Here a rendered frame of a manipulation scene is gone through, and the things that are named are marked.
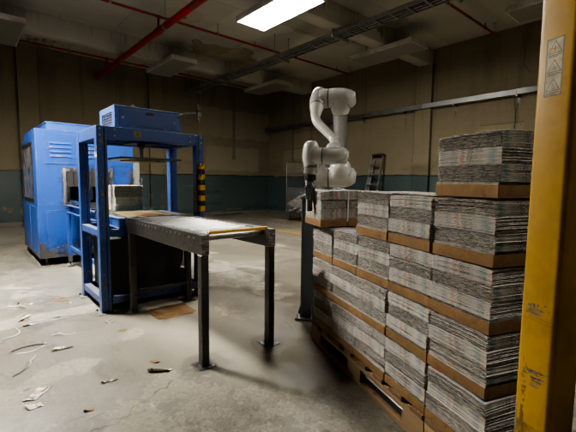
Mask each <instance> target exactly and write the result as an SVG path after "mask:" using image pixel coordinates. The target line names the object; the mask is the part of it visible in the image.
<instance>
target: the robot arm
mask: <svg viewBox="0 0 576 432"><path fill-rule="evenodd" d="M355 104H356V93H355V92H354V91H352V90H350V89H348V88H329V89H325V88H323V87H317V88H316V89H315V90H314V91H313V92H312V94H311V96H310V101H309V108H310V116H311V121H312V123H313V124H314V126H315V127H316V128H317V129H318V130H319V131H320V132H321V133H322V134H323V135H324V136H326V138H328V140H329V141H330V143H328V144H327V146H326V147H324V148H322V147H319V145H318V143H317V142H316V141H306V142H305V143H304V146H303V174H305V175H304V180H305V184H306V185H304V187H305V191H304V192H299V195H302V196H306V200H307V211H308V212H312V200H314V196H315V189H325V188H326V187H331V188H344V187H349V186H351V185H352V184H354V183H355V182H356V174H357V173H356V171H355V170H354V169H353V168H351V165H350V163H349V162H348V161H347V160H348V158H349V151H348V150H347V114H348V113H349V111H350V108H351V107H353V106H354V105H355ZM324 108H331V111H332V114H333V132H332V130H330V128H328V126H326V124H324V122H322V120H321V113H322V111H323V109H324ZM324 164H326V165H331V166H330V168H327V167H326V166H325V165H324Z"/></svg>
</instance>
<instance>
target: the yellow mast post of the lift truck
mask: <svg viewBox="0 0 576 432"><path fill-rule="evenodd" d="M575 386H576V0H543V20H542V32H541V45H540V58H539V70H538V83H537V108H536V120H535V133H534V145H533V158H532V170H531V194H530V207H529V219H528V232H527V244H526V258H525V282H524V294H523V307H522V319H521V332H520V344H519V368H518V381H517V393H516V406H515V419H514V432H572V426H573V407H574V396H575Z"/></svg>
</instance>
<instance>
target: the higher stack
mask: <svg viewBox="0 0 576 432"><path fill-rule="evenodd" d="M534 133H535V132H534V131H526V130H517V129H498V130H489V131H483V132H476V133H471V134H465V135H455V136H449V137H445V138H440V140H439V142H440V143H439V144H440V146H439V150H438V151H439V154H440V155H439V157H440V158H439V163H441V164H439V167H438V168H439V172H438V177H439V178H438V179H439V181H438V183H437V184H498V189H499V184H510V185H531V170H532V158H533V145H534ZM442 196H446V198H437V199H435V200H436V205H438V206H435V213H438V214H435V217H436V218H435V223H434V225H435V226H436V228H435V229H436V233H435V243H440V244H445V245H448V246H453V247H456V248H461V249H468V250H472V251H476V252H480V253H484V254H489V255H509V254H520V253H526V244H527V232H528V219H529V207H530V198H491V197H472V196H453V195H442ZM432 257H433V258H432V263H433V264H432V267H433V270H432V272H433V280H432V282H430V283H431V284H432V285H431V287H430V290H431V291H430V293H431V294H430V296H431V299H433V300H436V301H437V302H440V303H443V304H446V305H447V306H450V307H452V308H454V309H457V310H459V311H462V312H464V313H466V314H468V315H471V316H474V317H476V318H478V319H480V320H482V321H486V322H488V323H489V324H490V323H494V322H499V321H509V320H514V319H519V318H522V307H523V294H524V282H525V265H524V266H514V267H496V268H492V267H486V266H482V265H478V264H475V263H471V262H468V261H462V260H458V259H454V258H451V257H448V256H444V255H433V256H432ZM430 315H431V316H430V322H429V335H428V336H429V338H430V344H429V354H430V355H431V356H433V357H435V358H437V359H438V360H440V361H442V362H443V363H444V364H446V365H448V366H449V367H451V368H452V369H455V370H456V371H458V372H459V373H460V374H462V375H464V376H465V377H467V378H469V379H470V380H472V381H474V382H476V384H478V385H480V386H481V387H484V392H485V388H487V387H494V386H499V385H502V384H507V383H511V382H514V381H517V380H518V368H519V344H520V332H521V330H518V331H513V332H508V333H499V334H494V335H490V336H488V335H487V334H485V333H481V332H479V331H478V330H476V329H474V328H471V327H468V326H466V325H465V324H462V323H460V322H458V321H456V320H454V319H451V318H449V317H447V316H445V315H442V314H440V313H438V312H436V311H434V310H433V311H430ZM427 368H428V370H427V371H428V380H429V381H428V391H426V396H427V397H426V398H425V401H426V404H425V405H426V406H427V407H426V408H427V409H429V410H430V411H432V412H433V413H434V414H435V415H436V416H438V418H440V419H441V420H442V421H443V422H444V423H446V424H447V425H448V426H449V427H451V428H452V429H453V430H455V431H456V432H514V419H515V406H516V393H511V394H508V395H503V396H500V397H496V398H492V399H486V400H483V399H481V398H480V397H478V396H477V395H476V394H474V393H472V392H471V391H469V390H468V389H466V388H465V387H463V386H461V385H460V384H458V382H456V381H454V380H453V379H451V378H450V377H448V376H446V375H444V374H443V373H442V372H440V371H439V370H438V369H436V368H434V367H433V366H428V367H427Z"/></svg>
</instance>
